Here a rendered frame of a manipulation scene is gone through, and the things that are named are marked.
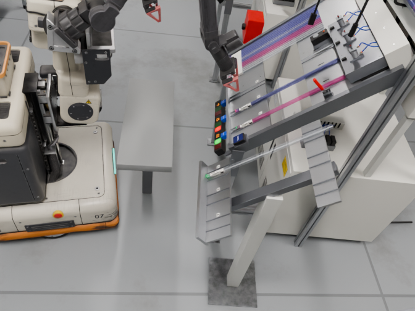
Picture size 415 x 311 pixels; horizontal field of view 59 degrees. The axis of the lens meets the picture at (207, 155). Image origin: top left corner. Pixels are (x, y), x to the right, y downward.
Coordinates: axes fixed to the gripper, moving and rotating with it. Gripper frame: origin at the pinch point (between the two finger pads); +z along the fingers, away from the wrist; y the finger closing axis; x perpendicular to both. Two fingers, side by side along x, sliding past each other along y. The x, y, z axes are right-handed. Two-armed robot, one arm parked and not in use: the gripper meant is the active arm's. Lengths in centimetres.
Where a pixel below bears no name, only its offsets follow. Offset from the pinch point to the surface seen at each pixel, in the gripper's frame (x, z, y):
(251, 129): 0.7, 14.8, -14.7
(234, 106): 8.2, 15.8, 5.2
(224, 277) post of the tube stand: 46, 78, -46
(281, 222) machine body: 13, 82, -20
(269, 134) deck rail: -6.9, 15.4, -20.6
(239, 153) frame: 7.0, 15.8, -25.0
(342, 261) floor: -9, 120, -31
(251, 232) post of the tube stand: 11, 34, -51
